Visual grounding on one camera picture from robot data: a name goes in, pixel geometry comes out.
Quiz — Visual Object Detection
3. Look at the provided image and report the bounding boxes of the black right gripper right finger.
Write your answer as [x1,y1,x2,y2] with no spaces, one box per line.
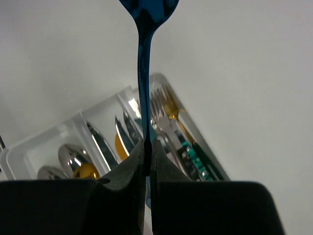
[150,140,195,235]

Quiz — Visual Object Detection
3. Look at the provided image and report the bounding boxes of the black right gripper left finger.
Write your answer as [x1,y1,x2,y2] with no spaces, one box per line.
[83,142,146,235]

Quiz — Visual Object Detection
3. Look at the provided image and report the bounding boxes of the fork with teal marbled handle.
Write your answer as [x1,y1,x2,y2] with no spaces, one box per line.
[182,141,219,181]

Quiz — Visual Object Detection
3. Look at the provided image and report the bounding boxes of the knife with teal marbled handle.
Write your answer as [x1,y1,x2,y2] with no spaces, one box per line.
[123,111,141,146]

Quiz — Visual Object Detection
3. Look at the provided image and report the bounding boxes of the gold spoon dark-green handle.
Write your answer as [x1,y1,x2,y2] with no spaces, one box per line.
[73,163,100,180]

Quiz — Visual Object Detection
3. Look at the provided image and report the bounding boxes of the knife with pink handle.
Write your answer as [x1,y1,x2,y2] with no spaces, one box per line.
[86,121,118,170]

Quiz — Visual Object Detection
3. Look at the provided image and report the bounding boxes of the all-silver fork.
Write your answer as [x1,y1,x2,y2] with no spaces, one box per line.
[150,88,191,179]

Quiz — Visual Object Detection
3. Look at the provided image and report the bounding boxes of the gold fork dark-green handle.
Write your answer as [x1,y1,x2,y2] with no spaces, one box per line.
[161,86,229,181]

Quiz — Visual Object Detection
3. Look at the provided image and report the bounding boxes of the spoon with teal marbled handle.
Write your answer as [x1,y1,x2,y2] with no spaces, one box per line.
[58,143,92,178]

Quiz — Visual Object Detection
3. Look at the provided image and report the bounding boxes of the blue metallic spoon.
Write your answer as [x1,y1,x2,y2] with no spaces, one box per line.
[118,0,181,209]

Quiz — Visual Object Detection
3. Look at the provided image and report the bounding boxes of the orange plastic knife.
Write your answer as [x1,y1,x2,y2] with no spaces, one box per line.
[115,134,128,161]

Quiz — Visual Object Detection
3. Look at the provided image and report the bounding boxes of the knife with marbled dark handle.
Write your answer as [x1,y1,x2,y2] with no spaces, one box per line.
[115,117,134,156]

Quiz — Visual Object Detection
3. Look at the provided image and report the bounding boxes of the fork with dark marbled handle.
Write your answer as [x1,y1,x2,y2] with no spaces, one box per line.
[128,98,141,118]

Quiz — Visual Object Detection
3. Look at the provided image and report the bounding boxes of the white three-compartment tray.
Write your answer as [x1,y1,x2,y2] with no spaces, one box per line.
[0,72,232,182]

